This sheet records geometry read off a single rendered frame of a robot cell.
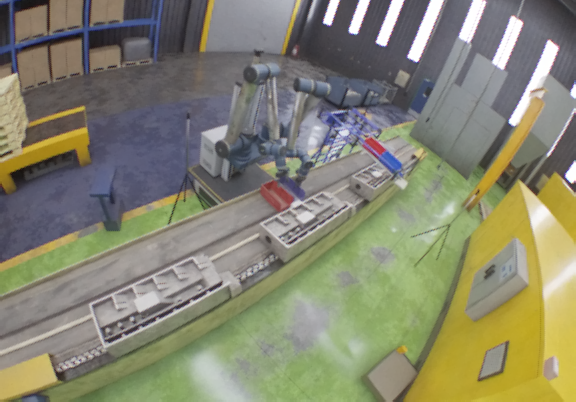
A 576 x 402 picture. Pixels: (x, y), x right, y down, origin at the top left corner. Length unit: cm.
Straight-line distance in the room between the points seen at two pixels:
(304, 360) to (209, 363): 97
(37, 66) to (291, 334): 987
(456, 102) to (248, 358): 893
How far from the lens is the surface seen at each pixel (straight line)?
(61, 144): 435
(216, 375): 260
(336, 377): 288
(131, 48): 976
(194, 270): 189
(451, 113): 918
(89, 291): 220
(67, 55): 961
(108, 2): 944
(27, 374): 224
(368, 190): 319
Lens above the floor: 259
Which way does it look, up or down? 39 degrees down
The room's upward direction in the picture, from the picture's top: 20 degrees clockwise
